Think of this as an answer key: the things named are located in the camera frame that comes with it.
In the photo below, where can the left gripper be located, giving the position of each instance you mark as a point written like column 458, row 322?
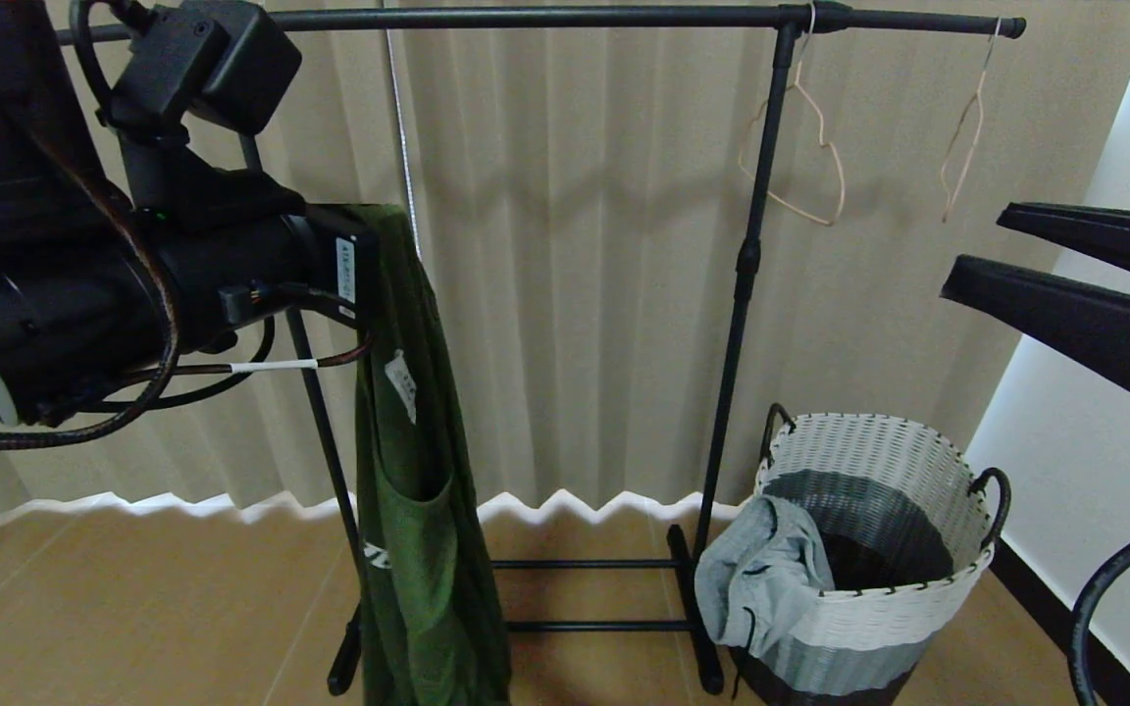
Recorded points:
column 231, row 275

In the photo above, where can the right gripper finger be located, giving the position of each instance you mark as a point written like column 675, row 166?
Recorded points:
column 1114, row 240
column 1095, row 328

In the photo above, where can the pink clothes hanger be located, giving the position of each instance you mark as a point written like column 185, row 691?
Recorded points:
column 823, row 137
column 979, row 113

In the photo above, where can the green printed shirt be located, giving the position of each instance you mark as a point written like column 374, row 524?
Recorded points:
column 428, row 549

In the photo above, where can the white laundry basket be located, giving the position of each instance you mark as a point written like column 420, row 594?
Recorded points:
column 869, row 446

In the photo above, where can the black clothes rack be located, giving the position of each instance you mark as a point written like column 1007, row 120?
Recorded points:
column 575, row 17

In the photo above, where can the beige curtain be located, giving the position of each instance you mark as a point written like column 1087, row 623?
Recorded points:
column 575, row 196

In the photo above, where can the pale grey shorts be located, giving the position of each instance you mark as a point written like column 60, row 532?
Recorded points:
column 761, row 579

